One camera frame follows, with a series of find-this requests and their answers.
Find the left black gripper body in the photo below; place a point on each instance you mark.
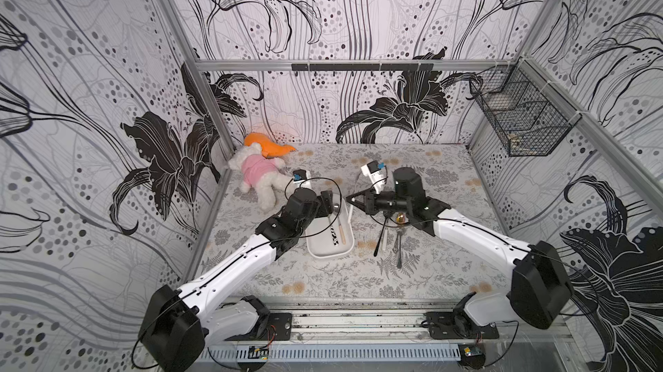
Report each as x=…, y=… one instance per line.
x=320, y=207

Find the white rectangular storage tray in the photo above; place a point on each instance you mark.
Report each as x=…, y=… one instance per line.
x=318, y=237

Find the white teddy bear pink shirt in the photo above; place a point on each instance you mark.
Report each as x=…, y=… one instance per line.
x=261, y=174

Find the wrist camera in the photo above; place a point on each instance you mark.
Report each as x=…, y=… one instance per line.
x=301, y=178
x=376, y=172

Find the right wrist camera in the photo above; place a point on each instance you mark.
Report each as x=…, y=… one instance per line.
x=376, y=172

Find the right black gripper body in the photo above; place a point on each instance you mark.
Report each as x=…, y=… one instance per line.
x=369, y=201

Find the plain silver spoon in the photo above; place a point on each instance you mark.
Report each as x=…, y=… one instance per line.
x=398, y=248

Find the black bar on rail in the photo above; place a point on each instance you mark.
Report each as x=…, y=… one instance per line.
x=362, y=67

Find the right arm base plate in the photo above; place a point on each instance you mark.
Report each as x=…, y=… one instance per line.
x=447, y=325

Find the orange plush toy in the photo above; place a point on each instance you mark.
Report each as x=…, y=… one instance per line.
x=269, y=148

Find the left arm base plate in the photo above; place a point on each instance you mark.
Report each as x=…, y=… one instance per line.
x=276, y=327

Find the aluminium front rail frame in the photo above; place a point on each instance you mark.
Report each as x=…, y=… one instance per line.
x=376, y=322

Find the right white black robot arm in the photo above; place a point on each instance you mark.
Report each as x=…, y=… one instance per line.
x=539, y=285

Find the spoon with beige handle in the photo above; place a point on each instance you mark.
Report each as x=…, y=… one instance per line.
x=336, y=209

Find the black wire basket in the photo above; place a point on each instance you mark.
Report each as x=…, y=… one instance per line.
x=520, y=111

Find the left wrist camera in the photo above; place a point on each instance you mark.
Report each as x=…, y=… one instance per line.
x=301, y=178

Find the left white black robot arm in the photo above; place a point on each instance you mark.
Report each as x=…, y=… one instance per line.
x=271, y=240

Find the white slotted cable duct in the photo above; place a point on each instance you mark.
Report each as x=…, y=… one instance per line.
x=338, y=353

